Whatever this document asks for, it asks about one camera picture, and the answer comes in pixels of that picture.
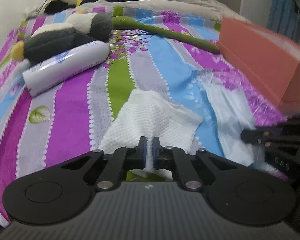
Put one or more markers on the orange cardboard box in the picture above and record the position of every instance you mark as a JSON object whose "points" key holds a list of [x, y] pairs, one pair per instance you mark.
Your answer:
{"points": [[260, 62]]}

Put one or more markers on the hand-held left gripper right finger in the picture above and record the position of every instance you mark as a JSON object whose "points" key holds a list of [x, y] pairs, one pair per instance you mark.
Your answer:
{"points": [[156, 152]]}

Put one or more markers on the grey white penguin plush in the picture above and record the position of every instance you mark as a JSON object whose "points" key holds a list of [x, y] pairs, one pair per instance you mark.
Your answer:
{"points": [[65, 40]]}

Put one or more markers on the blue curtain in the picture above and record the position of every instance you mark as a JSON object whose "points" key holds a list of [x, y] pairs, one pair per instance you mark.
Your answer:
{"points": [[282, 12]]}

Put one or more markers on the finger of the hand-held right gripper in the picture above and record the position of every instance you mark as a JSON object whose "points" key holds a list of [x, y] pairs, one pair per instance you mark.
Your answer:
{"points": [[252, 136]]}

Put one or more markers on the white textured towel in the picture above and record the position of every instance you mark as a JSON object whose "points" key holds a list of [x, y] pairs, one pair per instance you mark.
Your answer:
{"points": [[150, 117]]}

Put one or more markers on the white grey wardrobe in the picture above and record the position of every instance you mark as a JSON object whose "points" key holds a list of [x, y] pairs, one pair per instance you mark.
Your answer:
{"points": [[230, 2]]}

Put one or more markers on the green plush stick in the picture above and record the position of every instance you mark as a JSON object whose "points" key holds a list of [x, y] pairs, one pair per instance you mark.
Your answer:
{"points": [[125, 21]]}

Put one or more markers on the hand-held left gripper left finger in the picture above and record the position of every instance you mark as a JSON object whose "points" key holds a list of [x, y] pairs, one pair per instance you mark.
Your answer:
{"points": [[141, 152]]}

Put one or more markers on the light blue cloth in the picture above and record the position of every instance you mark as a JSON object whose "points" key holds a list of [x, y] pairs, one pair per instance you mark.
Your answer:
{"points": [[230, 120]]}

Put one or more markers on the white spray can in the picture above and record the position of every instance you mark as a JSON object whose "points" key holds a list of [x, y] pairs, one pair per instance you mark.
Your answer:
{"points": [[65, 67]]}

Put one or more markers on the colourful striped bedsheet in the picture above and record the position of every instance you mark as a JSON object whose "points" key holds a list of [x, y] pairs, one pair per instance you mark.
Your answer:
{"points": [[72, 120]]}

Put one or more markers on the black crumpled cloth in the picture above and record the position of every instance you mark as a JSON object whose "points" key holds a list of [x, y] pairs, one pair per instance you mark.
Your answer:
{"points": [[57, 6]]}

